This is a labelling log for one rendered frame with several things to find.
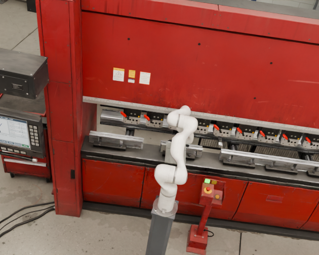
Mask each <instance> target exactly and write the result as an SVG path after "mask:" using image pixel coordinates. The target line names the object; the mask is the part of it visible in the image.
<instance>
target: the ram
mask: <svg viewBox="0 0 319 255"><path fill-rule="evenodd" d="M82 66H83V96H86V97H93V98H100V99H108V100H115V101H122V102H129V103H136V104H143V105H150V106H158V107H165V108H172V109H180V108H181V107H182V106H184V105H186V106H188V107H189V108H190V111H194V112H201V113H208V114H216V115H223V116H230V117H237V118H244V119H251V120H259V121H266V122H273V123H281V124H288V125H295V126H302V127H307V128H314V129H319V44H315V43H310V42H304V41H297V40H290V39H283V38H276V37H269V36H262V35H255V34H248V33H241V32H234V31H227V30H220V29H215V28H214V29H213V28H206V27H199V26H192V25H185V24H178V23H171V22H165V21H157V20H150V19H143V18H136V17H129V16H123V15H116V14H109V13H101V12H94V11H88V10H82ZM113 68H120V69H124V81H118V80H113ZM129 70H135V78H132V77H129ZM140 72H148V73H151V75H150V83H149V85H148V84H141V83H139V77H140ZM128 79H134V80H135V81H134V83H132V82H128ZM83 102H88V103H95V104H102V105H109V106H116V107H124V108H131V109H138V110H145V111H153V112H160V113H167V114H169V113H170V112H171V111H165V110H157V109H150V108H143V107H136V106H129V105H122V104H114V103H107V102H100V101H93V100H85V99H83ZM190 116H192V117H196V118H203V119H210V120H217V121H225V122H232V123H239V124H247V125H254V126H261V127H265V128H273V129H280V130H287V131H295V132H302V133H309V134H316V135H319V132H314V131H306V130H299V129H292V128H288V127H280V126H273V125H266V124H258V123H251V122H244V121H237V120H230V119H223V118H215V117H208V116H201V115H194V114H191V115H190Z"/></svg>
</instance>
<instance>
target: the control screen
mask: <svg viewBox="0 0 319 255"><path fill-rule="evenodd" d="M0 142H1V143H6V144H11V145H15V146H20V147H25V148H30V145H29V138H28V131H27V124H26V121H22V120H17V119H12V118H8V117H3V116H0Z"/></svg>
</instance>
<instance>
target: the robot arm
mask: <svg viewBox="0 0 319 255"><path fill-rule="evenodd" d="M190 114H191V111H190V108H189V107H188V106H186V105H184V106H182V107H181V108H180V109H178V110H174V111H172V112H170V113H169V114H168V116H167V123H168V124H169V125H170V126H174V127H176V130H177V131H178V132H179V133H177V134H176V135H175V136H174V137H173V138H172V140H169V141H170V142H171V148H170V153H171V156H172V157H173V159H174V160H175V161H176V162H177V166H172V165H167V164H159V165H158V166H157V167H156V168H155V170H154V177H155V179H156V181H157V182H158V183H159V185H160V186H161V190H160V194H159V197H158V198H157V199H156V200H155V201H154V203H153V209H154V211H155V212H156V213H157V214H158V215H159V216H162V217H171V216H173V215H174V214H175V213H176V212H177V209H178V205H177V203H176V201H175V198H176V193H177V185H183V184H185V183H186V182H187V178H188V173H187V169H186V166H185V163H184V148H185V144H191V143H192V142H193V138H194V134H193V133H194V132H195V131H196V129H197V127H198V121H197V119H196V118H194V117H192V116H190Z"/></svg>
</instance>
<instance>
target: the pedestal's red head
mask: <svg viewBox="0 0 319 255"><path fill-rule="evenodd" d="M205 179H208V178H204V180H203V183H202V186H201V190H200V200H199V204H203V205H208V206H213V207H218V208H221V206H222V203H223V201H224V198H225V183H226V182H224V185H223V186H224V187H223V190H222V191H219V190H214V184H211V181H212V180H213V179H210V183H204V181H205ZM216 181H217V184H216V185H218V182H220V181H218V180H216ZM221 182H223V181H221ZM206 187H210V188H211V190H212V192H211V193H210V194H208V193H205V192H204V189H205V188H206ZM216 194H219V195H220V198H219V199H215V195H216Z"/></svg>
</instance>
